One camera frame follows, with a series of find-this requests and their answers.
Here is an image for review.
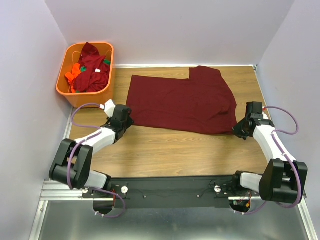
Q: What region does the maroon t shirt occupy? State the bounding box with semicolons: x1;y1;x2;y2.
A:
126;66;237;135

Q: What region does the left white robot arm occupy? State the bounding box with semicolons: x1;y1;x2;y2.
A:
49;100;134;198

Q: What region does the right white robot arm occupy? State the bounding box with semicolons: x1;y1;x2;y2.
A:
230;101;308;208

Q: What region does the dark red shirt in bin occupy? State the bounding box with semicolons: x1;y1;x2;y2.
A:
74;42;111;93

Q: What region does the orange plastic bin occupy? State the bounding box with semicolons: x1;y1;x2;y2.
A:
56;42;115;108

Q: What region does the green shirt in bin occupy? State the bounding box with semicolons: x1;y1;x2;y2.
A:
80;59;111;72

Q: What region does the orange shirt in bin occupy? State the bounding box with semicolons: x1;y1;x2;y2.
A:
64;63;81;94

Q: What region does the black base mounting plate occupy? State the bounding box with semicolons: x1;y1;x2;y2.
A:
82;175;261;210

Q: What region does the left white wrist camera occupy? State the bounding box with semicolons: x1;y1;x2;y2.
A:
99;99;116;118

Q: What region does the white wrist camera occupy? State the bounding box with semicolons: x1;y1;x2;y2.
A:
99;99;116;118
262;106;269;119

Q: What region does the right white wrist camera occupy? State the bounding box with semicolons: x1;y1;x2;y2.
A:
262;106;269;119

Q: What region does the aluminium extrusion rail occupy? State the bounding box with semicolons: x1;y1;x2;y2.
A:
40;180;83;201

